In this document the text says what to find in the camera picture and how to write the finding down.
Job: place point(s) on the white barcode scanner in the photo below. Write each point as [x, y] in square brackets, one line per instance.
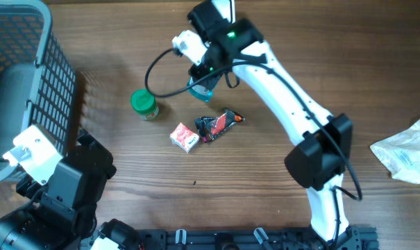
[226, 8]

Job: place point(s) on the beige PanTree snack pouch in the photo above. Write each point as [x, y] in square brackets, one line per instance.
[400, 154]

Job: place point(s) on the black red snack packet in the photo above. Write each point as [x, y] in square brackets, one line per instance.
[210, 128]

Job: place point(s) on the grey plastic mesh basket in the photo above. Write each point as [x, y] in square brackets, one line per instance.
[37, 82]

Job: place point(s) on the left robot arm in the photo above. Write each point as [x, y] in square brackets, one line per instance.
[62, 213]

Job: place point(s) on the red white packet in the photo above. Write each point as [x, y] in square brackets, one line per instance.
[184, 137]

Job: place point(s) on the blue bottle with white cap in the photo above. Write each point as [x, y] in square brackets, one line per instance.
[201, 93]

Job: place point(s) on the green lid jar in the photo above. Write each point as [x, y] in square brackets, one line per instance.
[144, 104]

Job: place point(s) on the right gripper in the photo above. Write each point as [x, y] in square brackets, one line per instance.
[198, 71]

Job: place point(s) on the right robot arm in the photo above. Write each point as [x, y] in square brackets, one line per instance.
[220, 44]

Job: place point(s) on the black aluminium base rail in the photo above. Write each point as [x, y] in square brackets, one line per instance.
[354, 238]

